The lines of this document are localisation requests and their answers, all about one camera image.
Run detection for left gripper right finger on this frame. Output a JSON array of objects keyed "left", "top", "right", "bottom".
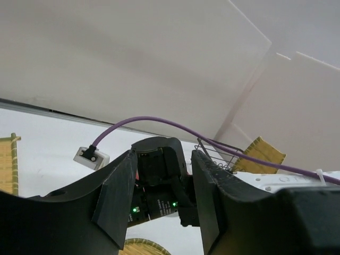
[{"left": 191, "top": 150, "right": 339, "bottom": 254}]

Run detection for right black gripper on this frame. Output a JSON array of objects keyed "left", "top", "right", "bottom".
[{"left": 127, "top": 137, "right": 200, "bottom": 227}]

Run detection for round bamboo plate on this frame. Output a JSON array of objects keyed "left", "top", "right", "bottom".
[{"left": 119, "top": 238, "right": 171, "bottom": 255}]

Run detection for curved bamboo scoop plate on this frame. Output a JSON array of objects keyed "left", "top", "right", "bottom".
[{"left": 232, "top": 137, "right": 286, "bottom": 174}]

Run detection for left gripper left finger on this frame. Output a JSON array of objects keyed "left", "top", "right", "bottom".
[{"left": 1, "top": 151, "right": 137, "bottom": 254}]

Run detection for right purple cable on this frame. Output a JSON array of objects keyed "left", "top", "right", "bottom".
[{"left": 91, "top": 115, "right": 340, "bottom": 186}]

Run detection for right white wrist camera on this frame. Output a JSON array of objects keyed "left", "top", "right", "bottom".
[{"left": 73, "top": 145, "right": 110, "bottom": 171}]

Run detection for square bamboo tray plate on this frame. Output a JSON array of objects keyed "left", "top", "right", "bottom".
[{"left": 0, "top": 133, "right": 21, "bottom": 196}]

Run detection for black wire dish rack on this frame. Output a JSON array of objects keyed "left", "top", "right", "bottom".
[{"left": 194, "top": 138, "right": 245, "bottom": 173}]

